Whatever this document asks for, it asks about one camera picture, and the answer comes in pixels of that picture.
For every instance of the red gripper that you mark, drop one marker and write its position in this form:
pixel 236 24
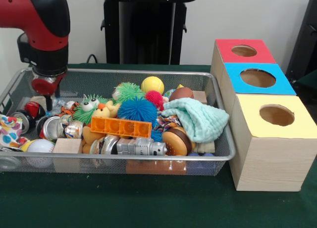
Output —
pixel 43 86

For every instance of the crushed clear plastic bottle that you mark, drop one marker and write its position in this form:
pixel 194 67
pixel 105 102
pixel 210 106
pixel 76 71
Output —
pixel 59 104

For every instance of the green spiky ball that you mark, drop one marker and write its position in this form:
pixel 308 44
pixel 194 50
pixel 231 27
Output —
pixel 81 111

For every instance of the orange toy building block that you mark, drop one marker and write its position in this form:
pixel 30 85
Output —
pixel 121 126

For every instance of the silver toy robot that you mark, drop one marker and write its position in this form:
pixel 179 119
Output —
pixel 141 147

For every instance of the mint green cloth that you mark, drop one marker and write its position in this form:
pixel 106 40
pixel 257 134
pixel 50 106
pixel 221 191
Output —
pixel 198 119

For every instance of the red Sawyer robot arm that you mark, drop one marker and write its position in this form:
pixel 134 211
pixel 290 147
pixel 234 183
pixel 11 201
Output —
pixel 44 27

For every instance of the shallow metal mesh bin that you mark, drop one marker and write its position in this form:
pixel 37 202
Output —
pixel 224 144

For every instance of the wooden box with three holes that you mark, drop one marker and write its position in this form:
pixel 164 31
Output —
pixel 270 163

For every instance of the yellow plush duck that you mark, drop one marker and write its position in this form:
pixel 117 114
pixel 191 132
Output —
pixel 104 111

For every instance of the yellow foam ball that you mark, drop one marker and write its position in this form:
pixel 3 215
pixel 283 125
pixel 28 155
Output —
pixel 152 85

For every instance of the toy hamburger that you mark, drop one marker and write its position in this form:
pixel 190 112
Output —
pixel 177 141

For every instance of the cream cloth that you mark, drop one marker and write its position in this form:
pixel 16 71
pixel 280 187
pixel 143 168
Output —
pixel 206 147

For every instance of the dark green side table cloth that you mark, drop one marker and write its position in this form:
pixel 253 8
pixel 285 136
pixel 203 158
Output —
pixel 309 89

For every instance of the black panel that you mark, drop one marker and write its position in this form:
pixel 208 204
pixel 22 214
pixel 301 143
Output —
pixel 304 40

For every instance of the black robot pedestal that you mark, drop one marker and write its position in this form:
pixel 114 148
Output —
pixel 146 27

